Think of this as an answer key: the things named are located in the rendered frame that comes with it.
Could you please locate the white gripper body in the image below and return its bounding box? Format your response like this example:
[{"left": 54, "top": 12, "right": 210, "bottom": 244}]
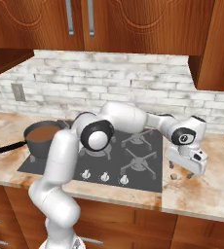
[{"left": 165, "top": 145, "right": 208, "bottom": 177}]

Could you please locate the brown hot chocolate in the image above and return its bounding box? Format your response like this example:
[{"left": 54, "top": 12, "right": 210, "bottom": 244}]
[{"left": 25, "top": 124, "right": 62, "bottom": 143}]

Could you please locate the dark grey saucepan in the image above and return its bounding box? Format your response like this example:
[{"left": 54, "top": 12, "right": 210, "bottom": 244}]
[{"left": 0, "top": 120, "right": 70, "bottom": 160}]

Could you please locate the dark grey hob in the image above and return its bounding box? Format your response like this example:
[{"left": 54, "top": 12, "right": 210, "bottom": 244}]
[{"left": 17, "top": 120, "right": 164, "bottom": 195}]

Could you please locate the grey burner grate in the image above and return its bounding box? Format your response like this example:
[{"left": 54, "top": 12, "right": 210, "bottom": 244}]
[
  {"left": 121, "top": 127, "right": 160, "bottom": 151},
  {"left": 120, "top": 149, "right": 158, "bottom": 181},
  {"left": 78, "top": 135, "right": 117, "bottom": 161}
]

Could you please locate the white hob knob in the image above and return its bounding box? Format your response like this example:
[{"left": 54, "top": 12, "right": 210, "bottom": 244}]
[
  {"left": 119, "top": 174, "right": 131, "bottom": 186},
  {"left": 81, "top": 169, "right": 92, "bottom": 181},
  {"left": 99, "top": 171, "right": 110, "bottom": 183}
]

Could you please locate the wooden base cupboard door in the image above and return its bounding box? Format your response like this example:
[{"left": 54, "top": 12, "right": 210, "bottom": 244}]
[{"left": 169, "top": 214, "right": 224, "bottom": 249}]

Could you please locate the wide wooden base cupboard front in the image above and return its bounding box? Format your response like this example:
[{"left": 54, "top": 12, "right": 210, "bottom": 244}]
[{"left": 4, "top": 186, "right": 178, "bottom": 249}]

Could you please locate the tall wooden cupboard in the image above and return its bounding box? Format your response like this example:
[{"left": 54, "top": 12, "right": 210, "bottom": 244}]
[{"left": 187, "top": 0, "right": 224, "bottom": 93}]

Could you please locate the wooden drawer front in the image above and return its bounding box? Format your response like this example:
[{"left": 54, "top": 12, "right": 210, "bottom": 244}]
[{"left": 0, "top": 182, "right": 30, "bottom": 249}]

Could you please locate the silver base cupboard handle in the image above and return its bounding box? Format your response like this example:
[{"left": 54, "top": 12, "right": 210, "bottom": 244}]
[{"left": 80, "top": 236, "right": 104, "bottom": 245}]

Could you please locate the wooden wall cupboard door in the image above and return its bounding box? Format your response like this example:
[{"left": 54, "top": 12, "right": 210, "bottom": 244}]
[
  {"left": 81, "top": 0, "right": 216, "bottom": 56},
  {"left": 0, "top": 0, "right": 86, "bottom": 52}
]

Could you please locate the silver cupboard door handle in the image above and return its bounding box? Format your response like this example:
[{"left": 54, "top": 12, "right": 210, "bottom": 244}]
[
  {"left": 65, "top": 0, "right": 75, "bottom": 36},
  {"left": 87, "top": 0, "right": 95, "bottom": 37}
]

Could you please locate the grey wall socket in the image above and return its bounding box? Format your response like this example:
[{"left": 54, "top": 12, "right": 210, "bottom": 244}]
[{"left": 11, "top": 83, "right": 26, "bottom": 102}]

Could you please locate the low wooden wall cupboard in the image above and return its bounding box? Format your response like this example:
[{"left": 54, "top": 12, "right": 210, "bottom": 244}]
[{"left": 0, "top": 48, "right": 36, "bottom": 78}]

